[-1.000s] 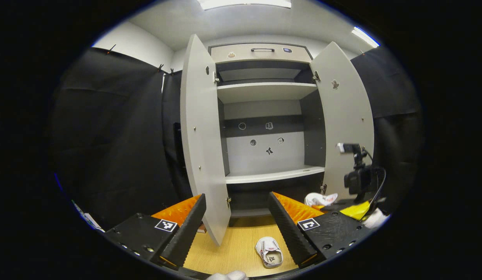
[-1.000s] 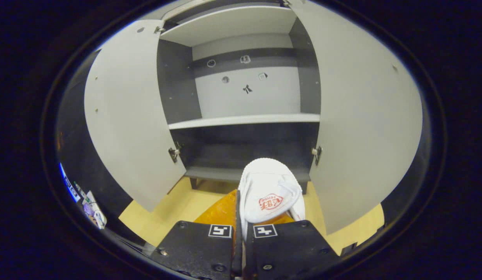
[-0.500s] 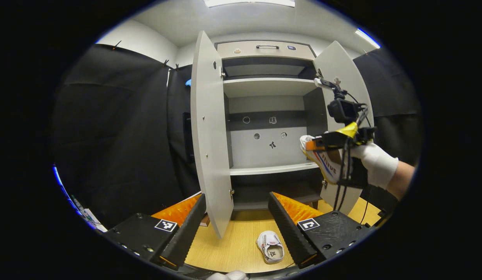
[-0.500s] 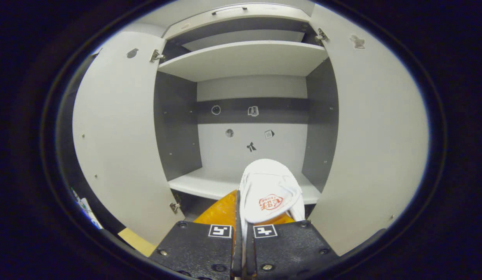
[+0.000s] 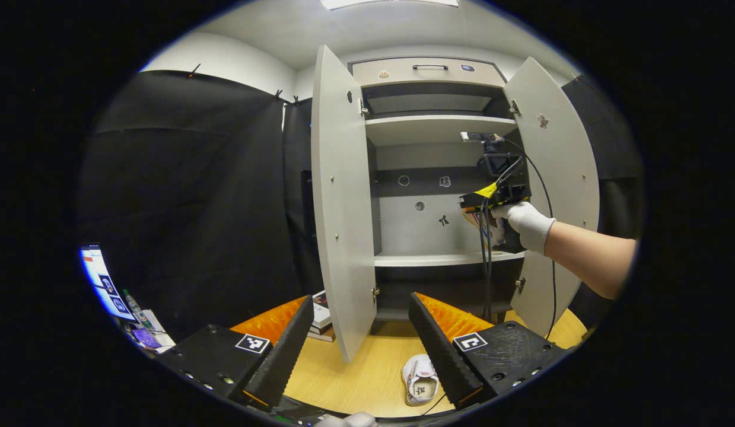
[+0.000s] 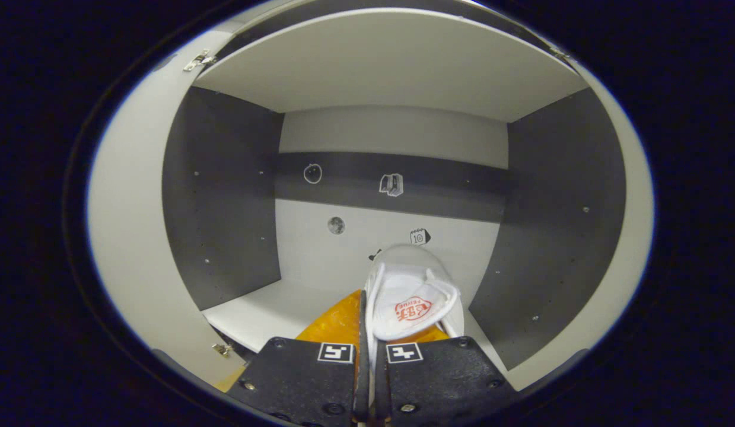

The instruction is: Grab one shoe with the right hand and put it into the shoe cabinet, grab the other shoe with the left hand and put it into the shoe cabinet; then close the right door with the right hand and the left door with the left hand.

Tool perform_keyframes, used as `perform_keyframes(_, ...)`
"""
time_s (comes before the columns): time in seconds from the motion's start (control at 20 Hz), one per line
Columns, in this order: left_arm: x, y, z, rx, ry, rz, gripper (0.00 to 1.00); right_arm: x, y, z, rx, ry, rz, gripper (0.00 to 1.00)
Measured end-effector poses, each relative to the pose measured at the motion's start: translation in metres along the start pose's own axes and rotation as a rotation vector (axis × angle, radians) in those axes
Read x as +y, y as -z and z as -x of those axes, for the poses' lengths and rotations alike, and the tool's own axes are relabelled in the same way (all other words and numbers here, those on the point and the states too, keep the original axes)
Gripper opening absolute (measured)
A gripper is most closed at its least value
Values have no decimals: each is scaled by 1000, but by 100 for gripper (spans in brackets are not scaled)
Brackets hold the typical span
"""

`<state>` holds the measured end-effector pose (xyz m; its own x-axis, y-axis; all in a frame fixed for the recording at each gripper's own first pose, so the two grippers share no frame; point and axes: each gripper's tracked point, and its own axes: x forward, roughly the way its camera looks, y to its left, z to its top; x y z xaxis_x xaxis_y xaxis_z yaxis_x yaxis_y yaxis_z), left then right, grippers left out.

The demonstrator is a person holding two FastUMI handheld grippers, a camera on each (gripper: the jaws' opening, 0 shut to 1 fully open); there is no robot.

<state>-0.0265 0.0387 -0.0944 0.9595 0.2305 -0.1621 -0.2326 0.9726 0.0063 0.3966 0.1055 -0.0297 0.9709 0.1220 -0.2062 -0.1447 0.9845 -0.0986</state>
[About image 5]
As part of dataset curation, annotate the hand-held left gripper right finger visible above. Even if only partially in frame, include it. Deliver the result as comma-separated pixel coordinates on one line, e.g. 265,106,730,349
408,293,568,411

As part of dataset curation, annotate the purple packet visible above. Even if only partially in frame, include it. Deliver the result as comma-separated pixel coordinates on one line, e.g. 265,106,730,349
132,327,164,349

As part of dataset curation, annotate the black backdrop cloth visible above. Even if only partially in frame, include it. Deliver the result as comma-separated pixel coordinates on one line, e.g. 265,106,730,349
77,70,320,346
560,74,647,330

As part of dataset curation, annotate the black cable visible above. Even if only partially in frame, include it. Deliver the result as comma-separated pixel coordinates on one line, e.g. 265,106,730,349
501,138,558,342
478,202,494,322

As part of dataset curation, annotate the stack of books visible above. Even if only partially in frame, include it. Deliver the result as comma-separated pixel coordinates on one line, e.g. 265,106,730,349
308,289,338,343

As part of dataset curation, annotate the ceiling light panel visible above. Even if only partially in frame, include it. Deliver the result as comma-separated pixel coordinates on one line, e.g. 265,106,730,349
320,0,460,10

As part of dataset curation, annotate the grey shoe cabinet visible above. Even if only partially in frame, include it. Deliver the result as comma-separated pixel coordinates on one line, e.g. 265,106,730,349
349,56,527,324

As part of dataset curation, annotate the green plastic bottle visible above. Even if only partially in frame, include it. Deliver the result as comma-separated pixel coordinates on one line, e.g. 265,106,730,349
121,289,155,330

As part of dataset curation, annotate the computer monitor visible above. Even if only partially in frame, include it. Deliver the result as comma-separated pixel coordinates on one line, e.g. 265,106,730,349
79,243,136,324

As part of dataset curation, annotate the grey cabinet drawer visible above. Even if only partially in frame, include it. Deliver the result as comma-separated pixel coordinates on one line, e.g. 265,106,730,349
351,58,508,88

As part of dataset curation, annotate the grey shoe cabinet door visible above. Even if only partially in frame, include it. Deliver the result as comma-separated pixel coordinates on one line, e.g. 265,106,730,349
311,44,378,364
502,56,600,339

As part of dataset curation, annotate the white paper sheet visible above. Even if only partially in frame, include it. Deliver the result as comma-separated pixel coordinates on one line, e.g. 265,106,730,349
143,308,177,354

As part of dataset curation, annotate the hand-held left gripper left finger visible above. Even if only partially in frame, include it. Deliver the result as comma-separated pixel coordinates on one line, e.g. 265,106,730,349
155,295,316,410

